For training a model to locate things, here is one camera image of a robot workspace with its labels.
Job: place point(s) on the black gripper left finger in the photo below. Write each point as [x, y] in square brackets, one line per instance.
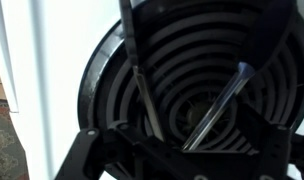
[92, 156]

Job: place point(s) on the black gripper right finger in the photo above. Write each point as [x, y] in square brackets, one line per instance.
[268, 150]

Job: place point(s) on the white electric stove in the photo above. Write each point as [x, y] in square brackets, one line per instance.
[58, 66]

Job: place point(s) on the black coil stove burner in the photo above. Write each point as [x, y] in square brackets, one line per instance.
[192, 43]

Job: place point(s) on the grey patterned floor rug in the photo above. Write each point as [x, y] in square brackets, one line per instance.
[5, 146]

